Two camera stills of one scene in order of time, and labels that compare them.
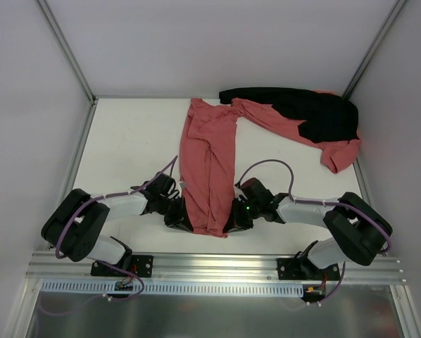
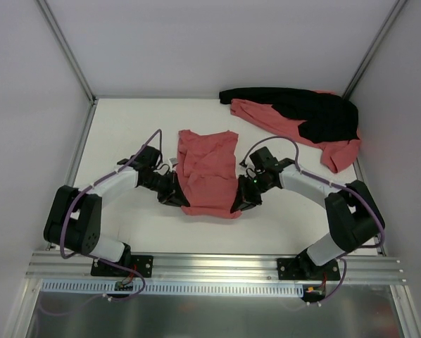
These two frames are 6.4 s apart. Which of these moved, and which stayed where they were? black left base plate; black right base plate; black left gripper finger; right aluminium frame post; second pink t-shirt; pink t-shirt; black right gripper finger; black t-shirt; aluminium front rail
Moved: black left gripper finger; black right gripper finger; pink t-shirt
Stayed: right aluminium frame post; second pink t-shirt; black right base plate; aluminium front rail; black t-shirt; black left base plate
